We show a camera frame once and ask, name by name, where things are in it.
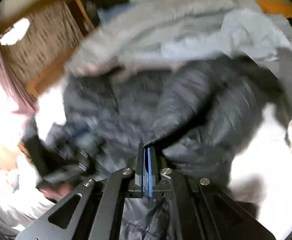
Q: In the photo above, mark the brown patterned curtain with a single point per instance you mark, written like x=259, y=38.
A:
x=43, y=42

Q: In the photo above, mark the orange pillow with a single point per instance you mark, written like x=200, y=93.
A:
x=278, y=7

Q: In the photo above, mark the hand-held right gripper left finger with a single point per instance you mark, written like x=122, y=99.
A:
x=141, y=170

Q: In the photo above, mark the light blue blanket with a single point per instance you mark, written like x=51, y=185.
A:
x=248, y=35

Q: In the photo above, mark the person's left hand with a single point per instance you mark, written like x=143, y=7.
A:
x=56, y=191

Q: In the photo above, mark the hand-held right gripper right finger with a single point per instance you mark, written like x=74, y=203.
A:
x=152, y=170

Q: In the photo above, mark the wooden bed frame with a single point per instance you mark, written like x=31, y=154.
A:
x=51, y=75

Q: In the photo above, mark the person's left forearm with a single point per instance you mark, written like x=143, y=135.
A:
x=18, y=210

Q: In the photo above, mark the black down jacket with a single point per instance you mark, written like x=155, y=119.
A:
x=136, y=110

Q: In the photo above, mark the grey quilt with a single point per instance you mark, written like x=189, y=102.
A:
x=148, y=30

